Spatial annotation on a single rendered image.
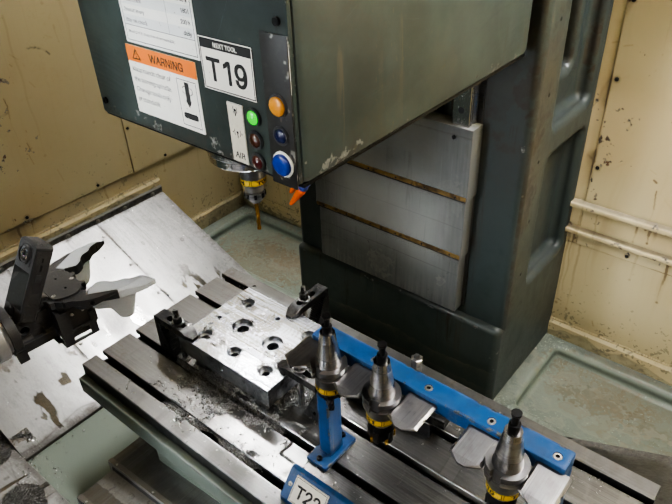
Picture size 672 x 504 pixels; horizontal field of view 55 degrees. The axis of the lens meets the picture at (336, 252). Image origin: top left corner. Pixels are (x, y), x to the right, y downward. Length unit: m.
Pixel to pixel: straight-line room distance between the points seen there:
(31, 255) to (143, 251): 1.36
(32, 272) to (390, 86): 0.55
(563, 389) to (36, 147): 1.71
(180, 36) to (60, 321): 0.42
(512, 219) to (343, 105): 0.75
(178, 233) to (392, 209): 0.94
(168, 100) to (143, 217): 1.40
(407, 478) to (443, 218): 0.61
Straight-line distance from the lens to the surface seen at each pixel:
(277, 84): 0.82
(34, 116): 2.15
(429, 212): 1.60
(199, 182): 2.59
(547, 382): 2.04
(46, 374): 2.04
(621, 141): 1.77
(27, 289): 0.96
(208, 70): 0.91
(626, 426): 1.99
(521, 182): 1.49
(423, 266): 1.71
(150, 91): 1.04
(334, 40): 0.84
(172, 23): 0.94
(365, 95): 0.91
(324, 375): 1.09
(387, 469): 1.38
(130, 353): 1.70
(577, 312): 2.07
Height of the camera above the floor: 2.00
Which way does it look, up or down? 35 degrees down
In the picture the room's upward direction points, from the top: 2 degrees counter-clockwise
